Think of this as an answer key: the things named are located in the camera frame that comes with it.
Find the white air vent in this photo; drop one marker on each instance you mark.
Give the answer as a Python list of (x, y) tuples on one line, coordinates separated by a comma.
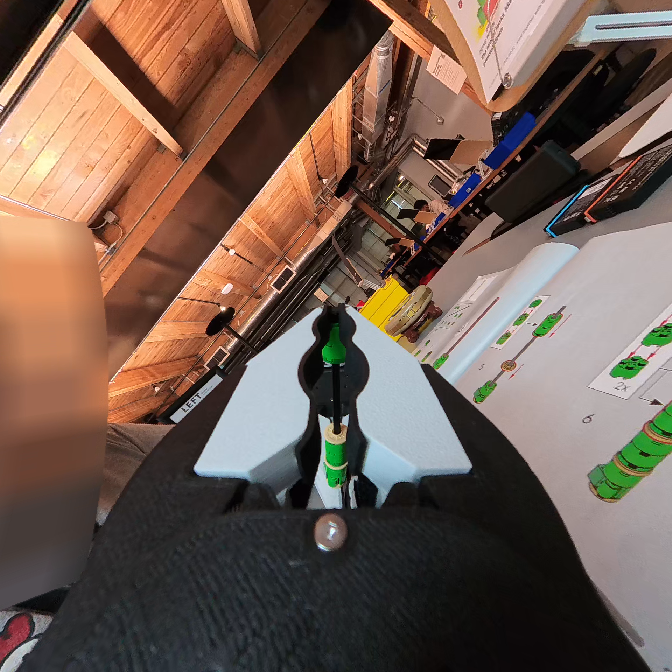
[(283, 278), (218, 357)]

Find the tan round model brown stand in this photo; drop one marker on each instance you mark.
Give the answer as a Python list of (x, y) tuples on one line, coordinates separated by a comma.
[(407, 309)]

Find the yellow cabinet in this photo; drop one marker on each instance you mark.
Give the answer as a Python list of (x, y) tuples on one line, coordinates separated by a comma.
[(383, 304)]

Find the black axle rod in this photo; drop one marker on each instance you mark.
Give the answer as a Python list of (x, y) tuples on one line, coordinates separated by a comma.
[(335, 393)]

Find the grey desk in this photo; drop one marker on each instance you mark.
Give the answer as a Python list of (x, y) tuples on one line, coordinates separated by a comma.
[(525, 233)]

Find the black framed marker sign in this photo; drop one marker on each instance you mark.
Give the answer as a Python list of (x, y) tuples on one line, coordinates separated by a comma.
[(199, 404)]

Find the cardboard sheet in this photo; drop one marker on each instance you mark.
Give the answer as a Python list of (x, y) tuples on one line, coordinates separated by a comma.
[(472, 152)]

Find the blue bin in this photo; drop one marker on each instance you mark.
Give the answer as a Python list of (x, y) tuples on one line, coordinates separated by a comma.
[(517, 139), (467, 191)]

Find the white paper notice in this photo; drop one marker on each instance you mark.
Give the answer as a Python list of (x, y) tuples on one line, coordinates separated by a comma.
[(446, 68)]

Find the grey junction box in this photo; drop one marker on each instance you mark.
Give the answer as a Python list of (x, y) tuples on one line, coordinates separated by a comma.
[(110, 216)]

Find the long silver duct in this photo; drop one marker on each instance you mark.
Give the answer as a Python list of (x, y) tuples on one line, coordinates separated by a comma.
[(294, 283)]

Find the black box orange edge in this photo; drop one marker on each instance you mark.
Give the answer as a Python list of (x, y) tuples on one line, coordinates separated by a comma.
[(635, 178)]

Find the black round lamp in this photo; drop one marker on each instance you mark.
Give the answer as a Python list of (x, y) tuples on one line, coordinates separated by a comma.
[(346, 181), (220, 320)]

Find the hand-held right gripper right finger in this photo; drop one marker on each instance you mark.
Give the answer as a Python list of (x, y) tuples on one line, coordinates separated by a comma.
[(414, 414)]

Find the black case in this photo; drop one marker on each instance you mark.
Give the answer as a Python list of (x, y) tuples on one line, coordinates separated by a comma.
[(530, 183)]

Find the building instruction booklet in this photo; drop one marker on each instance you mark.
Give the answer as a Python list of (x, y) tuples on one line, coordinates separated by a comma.
[(577, 367)]

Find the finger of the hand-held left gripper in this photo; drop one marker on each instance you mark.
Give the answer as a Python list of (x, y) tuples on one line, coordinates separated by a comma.
[(319, 472)]

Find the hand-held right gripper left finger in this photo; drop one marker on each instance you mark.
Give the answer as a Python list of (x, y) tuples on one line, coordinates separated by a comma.
[(252, 414)]

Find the white display board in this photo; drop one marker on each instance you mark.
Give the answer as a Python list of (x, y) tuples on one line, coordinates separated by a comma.
[(504, 52)]

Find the green cylinder assembly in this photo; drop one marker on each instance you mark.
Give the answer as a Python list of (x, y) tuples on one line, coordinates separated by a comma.
[(336, 452)]

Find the black monitor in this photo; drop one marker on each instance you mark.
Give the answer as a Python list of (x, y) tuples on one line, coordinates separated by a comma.
[(443, 148)]

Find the green round brick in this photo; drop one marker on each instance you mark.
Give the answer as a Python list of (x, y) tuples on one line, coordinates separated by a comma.
[(333, 349)]

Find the vertical metal duct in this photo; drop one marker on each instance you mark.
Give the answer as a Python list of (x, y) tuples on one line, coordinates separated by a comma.
[(378, 78)]

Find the pale metal bracket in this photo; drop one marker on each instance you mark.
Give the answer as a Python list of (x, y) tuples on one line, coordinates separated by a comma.
[(619, 26)]

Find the black box blue edge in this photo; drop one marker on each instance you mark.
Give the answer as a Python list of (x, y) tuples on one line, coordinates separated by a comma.
[(572, 210)]

